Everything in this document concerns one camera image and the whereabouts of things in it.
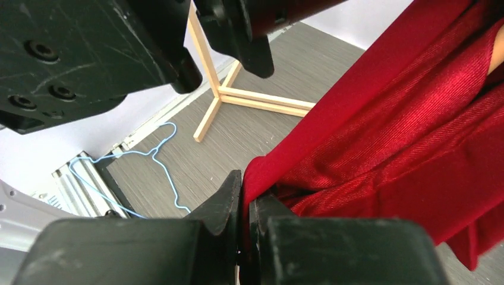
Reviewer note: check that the wooden clothes rack frame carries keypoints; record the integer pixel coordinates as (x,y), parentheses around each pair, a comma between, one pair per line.
(223,92)

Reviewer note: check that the aluminium floor rail front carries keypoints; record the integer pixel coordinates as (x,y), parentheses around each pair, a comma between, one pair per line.
(84,188)

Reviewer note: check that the wooden hanger with metal hook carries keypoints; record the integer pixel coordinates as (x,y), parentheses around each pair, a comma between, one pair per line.
(497,51)

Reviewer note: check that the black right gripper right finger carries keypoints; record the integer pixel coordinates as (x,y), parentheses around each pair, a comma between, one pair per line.
(287,249)

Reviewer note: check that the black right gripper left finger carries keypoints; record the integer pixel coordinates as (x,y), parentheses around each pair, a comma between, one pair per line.
(200,248)

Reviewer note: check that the red garment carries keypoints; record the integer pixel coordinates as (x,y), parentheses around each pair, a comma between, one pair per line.
(413,130)

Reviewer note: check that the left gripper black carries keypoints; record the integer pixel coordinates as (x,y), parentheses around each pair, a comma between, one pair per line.
(62,61)

